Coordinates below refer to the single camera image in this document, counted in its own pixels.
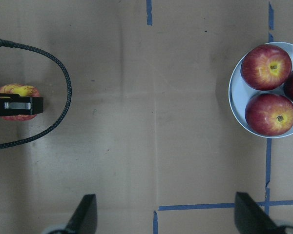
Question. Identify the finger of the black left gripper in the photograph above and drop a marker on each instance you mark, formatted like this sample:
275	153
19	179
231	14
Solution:
13	105

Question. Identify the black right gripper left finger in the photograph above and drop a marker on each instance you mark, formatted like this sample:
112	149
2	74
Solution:
83	221

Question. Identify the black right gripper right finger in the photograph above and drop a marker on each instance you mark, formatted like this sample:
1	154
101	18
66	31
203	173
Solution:
249	218

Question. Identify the red yellow apple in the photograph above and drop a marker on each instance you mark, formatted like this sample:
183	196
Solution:
23	91

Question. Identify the red apple plate front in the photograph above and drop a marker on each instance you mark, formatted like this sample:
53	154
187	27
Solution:
269	114

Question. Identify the light blue plate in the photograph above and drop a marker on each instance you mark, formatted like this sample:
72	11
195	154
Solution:
239	93

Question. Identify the red apple plate back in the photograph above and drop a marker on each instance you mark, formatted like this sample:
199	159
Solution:
266	67

